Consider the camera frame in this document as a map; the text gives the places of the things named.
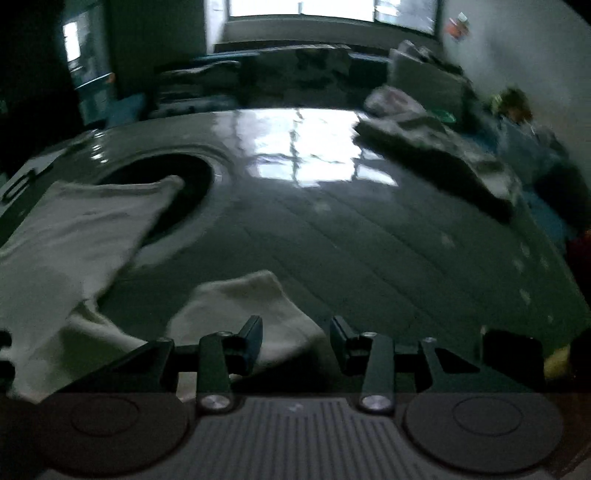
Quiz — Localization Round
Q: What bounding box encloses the colourful wall sticker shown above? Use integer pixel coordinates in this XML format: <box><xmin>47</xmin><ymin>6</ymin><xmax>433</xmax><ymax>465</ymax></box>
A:
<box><xmin>444</xmin><ymin>13</ymin><xmax>475</xmax><ymax>43</ymax></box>

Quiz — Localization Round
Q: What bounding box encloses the window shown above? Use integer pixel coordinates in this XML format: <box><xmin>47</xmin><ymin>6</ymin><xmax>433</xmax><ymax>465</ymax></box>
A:
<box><xmin>226</xmin><ymin>0</ymin><xmax>439</xmax><ymax>37</ymax></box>

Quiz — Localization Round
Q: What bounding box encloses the blue pillow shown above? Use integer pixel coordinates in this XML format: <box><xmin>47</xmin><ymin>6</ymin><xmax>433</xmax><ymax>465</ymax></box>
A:
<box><xmin>107</xmin><ymin>93</ymin><xmax>149</xmax><ymax>127</ymax></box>

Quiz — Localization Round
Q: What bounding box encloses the grey square cushion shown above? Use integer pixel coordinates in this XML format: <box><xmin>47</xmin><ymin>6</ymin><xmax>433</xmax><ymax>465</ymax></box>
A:
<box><xmin>388</xmin><ymin>45</ymin><xmax>468</xmax><ymax>121</ymax></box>

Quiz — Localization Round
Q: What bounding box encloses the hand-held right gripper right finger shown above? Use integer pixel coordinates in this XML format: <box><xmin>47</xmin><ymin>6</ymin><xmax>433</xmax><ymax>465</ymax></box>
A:
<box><xmin>328</xmin><ymin>315</ymin><xmax>500</xmax><ymax>413</ymax></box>

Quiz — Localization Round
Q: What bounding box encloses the yellow object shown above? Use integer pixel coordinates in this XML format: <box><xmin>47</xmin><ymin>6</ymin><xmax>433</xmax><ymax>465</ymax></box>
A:
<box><xmin>544</xmin><ymin>345</ymin><xmax>574</xmax><ymax>380</ymax></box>

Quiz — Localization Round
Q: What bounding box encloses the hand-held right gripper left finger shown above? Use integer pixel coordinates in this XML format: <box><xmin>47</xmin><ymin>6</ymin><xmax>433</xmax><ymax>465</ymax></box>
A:
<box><xmin>69</xmin><ymin>315</ymin><xmax>264</xmax><ymax>414</ymax></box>

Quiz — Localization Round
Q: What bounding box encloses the patterned dark cushion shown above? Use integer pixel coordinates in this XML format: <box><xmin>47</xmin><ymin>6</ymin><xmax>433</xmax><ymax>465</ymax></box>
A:
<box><xmin>240</xmin><ymin>45</ymin><xmax>352</xmax><ymax>101</ymax></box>
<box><xmin>154</xmin><ymin>61</ymin><xmax>242</xmax><ymax>113</ymax></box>

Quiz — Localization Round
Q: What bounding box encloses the white pink crumpled garment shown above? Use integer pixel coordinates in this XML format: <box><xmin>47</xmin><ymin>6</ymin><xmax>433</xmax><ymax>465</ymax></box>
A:
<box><xmin>364</xmin><ymin>87</ymin><xmax>432</xmax><ymax>121</ymax></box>

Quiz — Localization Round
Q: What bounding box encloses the white sheet with black print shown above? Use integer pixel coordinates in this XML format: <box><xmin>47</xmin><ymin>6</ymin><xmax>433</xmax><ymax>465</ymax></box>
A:
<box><xmin>0</xmin><ymin>134</ymin><xmax>90</xmax><ymax>241</ymax></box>

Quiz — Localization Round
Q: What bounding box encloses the grey crumpled garment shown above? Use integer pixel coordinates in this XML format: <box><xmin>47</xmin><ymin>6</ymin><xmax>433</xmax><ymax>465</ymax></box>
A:
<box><xmin>355</xmin><ymin>115</ymin><xmax>523</xmax><ymax>219</ymax></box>

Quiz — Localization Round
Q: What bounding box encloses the blue grey cloth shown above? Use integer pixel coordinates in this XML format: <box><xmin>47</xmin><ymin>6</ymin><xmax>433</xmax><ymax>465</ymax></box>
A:
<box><xmin>498</xmin><ymin>119</ymin><xmax>570</xmax><ymax>186</ymax></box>

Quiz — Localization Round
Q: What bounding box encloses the green orange toy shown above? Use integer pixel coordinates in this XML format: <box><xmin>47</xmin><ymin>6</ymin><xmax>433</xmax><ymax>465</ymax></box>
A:
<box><xmin>488</xmin><ymin>87</ymin><xmax>533</xmax><ymax>124</ymax></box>

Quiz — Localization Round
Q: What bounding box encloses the blue cabinet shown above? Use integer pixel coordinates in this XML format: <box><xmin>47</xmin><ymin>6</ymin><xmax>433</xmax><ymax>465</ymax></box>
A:
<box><xmin>75</xmin><ymin>73</ymin><xmax>116</xmax><ymax>121</ymax></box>

